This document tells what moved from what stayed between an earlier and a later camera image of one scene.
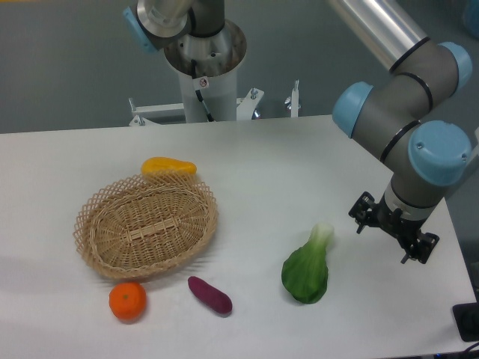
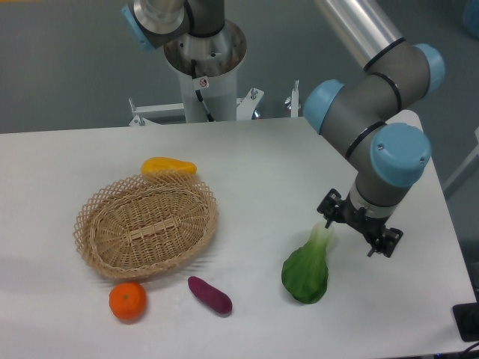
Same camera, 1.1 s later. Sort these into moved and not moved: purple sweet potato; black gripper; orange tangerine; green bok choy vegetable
Moved: black gripper
Not moved: green bok choy vegetable; orange tangerine; purple sweet potato
